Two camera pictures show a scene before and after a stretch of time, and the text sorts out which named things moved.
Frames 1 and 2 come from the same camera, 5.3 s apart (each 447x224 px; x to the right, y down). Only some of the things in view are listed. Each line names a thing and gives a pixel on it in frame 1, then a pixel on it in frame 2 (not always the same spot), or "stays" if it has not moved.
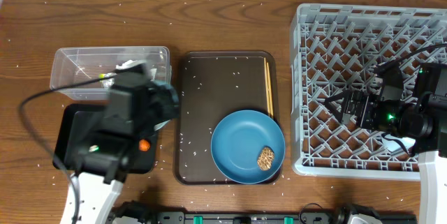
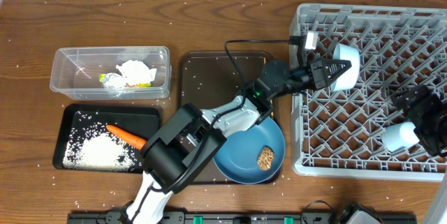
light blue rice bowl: x=160 y=125 to x=350 y=54
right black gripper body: x=369 y=116 to x=429 y=118
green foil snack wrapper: x=108 y=82 stays
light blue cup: x=392 y=145 stays
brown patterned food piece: x=265 y=158 stays
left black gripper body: x=162 y=99 to x=317 y=73
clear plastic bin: x=75 y=63 stays
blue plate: x=237 y=141 stays
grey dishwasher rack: x=336 y=49 stays
